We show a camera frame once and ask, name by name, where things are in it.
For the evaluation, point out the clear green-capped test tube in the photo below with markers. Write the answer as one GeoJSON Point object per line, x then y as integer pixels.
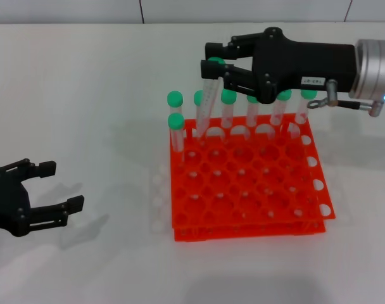
{"type": "Point", "coordinates": [228, 98]}
{"type": "Point", "coordinates": [198, 98]}
{"type": "Point", "coordinates": [303, 111]}
{"type": "Point", "coordinates": [175, 121]}
{"type": "Point", "coordinates": [175, 98]}
{"type": "Point", "coordinates": [208, 104]}
{"type": "Point", "coordinates": [252, 114]}
{"type": "Point", "coordinates": [279, 111]}

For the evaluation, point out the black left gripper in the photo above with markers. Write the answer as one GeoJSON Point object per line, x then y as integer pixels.
{"type": "Point", "coordinates": [9, 199]}

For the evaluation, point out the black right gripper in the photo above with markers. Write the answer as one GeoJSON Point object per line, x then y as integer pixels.
{"type": "Point", "coordinates": [300, 63]}

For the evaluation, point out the orange plastic test tube rack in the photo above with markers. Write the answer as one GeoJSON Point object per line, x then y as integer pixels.
{"type": "Point", "coordinates": [243, 190]}

